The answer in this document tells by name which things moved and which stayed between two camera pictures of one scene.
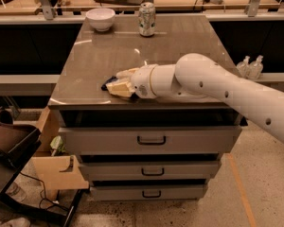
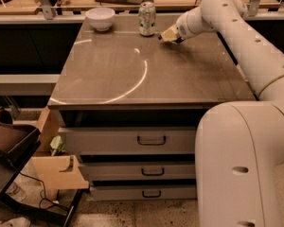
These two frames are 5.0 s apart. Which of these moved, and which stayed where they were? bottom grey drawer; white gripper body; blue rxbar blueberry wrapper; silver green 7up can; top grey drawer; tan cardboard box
Moved: blue rxbar blueberry wrapper; white gripper body
Stayed: top grey drawer; tan cardboard box; silver green 7up can; bottom grey drawer
